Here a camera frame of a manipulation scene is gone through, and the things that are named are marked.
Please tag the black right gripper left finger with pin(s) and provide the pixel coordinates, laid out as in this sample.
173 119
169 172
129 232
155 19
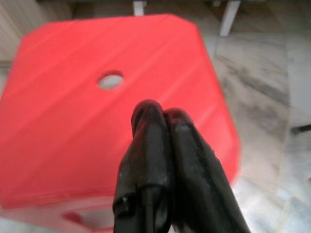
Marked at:
150 150

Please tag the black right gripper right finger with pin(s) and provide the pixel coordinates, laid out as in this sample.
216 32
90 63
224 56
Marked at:
194 174

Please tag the red plastic stool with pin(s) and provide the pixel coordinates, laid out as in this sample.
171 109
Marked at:
73 102

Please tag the white cabinet leg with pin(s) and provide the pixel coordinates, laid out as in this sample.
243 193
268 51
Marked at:
229 17
139 7

